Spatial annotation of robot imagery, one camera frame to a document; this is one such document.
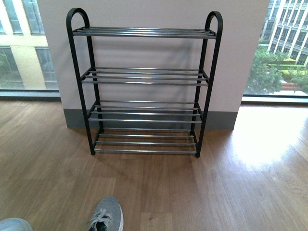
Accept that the grey knit sneaker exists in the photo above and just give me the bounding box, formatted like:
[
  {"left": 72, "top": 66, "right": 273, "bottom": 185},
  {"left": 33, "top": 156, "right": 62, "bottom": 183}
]
[
  {"left": 0, "top": 218, "right": 33, "bottom": 231},
  {"left": 89, "top": 196, "right": 124, "bottom": 231}
]

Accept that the black metal shoe rack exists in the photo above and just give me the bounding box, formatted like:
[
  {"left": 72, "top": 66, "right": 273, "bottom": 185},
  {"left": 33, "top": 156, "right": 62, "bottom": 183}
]
[{"left": 66, "top": 8, "right": 223, "bottom": 157}]

